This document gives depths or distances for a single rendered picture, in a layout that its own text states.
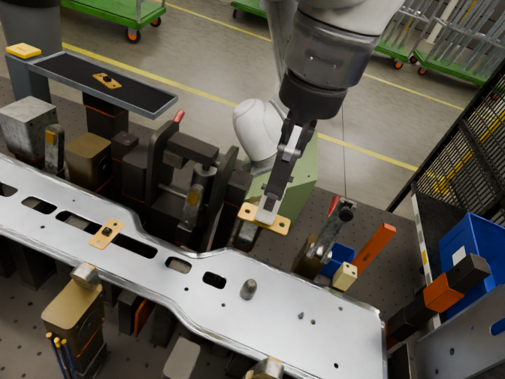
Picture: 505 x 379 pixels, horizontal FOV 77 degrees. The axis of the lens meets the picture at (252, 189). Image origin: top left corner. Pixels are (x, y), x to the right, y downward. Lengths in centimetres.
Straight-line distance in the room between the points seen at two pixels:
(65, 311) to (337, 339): 53
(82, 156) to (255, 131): 63
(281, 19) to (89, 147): 61
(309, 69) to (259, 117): 89
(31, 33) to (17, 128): 251
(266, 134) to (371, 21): 94
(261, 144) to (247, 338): 77
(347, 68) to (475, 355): 54
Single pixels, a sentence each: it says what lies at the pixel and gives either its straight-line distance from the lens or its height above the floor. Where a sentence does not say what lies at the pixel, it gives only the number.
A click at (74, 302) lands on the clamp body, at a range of 65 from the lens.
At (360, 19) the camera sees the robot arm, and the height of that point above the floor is 157.
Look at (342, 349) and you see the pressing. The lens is 76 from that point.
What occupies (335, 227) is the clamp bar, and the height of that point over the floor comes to 114.
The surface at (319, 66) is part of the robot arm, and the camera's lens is 34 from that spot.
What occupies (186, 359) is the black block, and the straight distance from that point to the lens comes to 66.
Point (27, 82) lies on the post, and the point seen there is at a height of 108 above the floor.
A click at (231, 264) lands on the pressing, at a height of 100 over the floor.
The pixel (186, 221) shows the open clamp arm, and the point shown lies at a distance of 81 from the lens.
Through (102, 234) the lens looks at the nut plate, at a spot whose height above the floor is 100.
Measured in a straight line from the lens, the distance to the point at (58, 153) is 93.
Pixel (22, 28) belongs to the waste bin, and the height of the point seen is 42.
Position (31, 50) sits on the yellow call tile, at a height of 116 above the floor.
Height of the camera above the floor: 161
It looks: 40 degrees down
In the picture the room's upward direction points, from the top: 20 degrees clockwise
